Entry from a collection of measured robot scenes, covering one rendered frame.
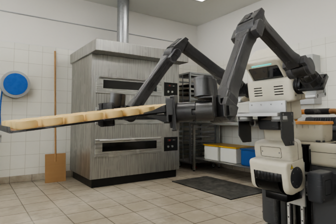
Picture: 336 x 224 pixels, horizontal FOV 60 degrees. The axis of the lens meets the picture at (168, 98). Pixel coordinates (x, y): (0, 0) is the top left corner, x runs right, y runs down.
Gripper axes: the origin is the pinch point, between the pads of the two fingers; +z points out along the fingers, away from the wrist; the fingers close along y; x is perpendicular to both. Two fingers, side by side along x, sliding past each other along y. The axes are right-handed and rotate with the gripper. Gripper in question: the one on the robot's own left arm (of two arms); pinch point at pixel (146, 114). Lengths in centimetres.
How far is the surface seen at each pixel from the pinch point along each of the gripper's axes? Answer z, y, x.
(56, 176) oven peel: 226, 101, 315
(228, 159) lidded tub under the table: -29, 100, 395
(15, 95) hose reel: 271, -23, 297
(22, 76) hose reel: 263, -51, 304
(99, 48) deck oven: 131, -77, 281
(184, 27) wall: 43, -155, 542
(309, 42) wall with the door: -159, -74, 377
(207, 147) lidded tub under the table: 5, 86, 432
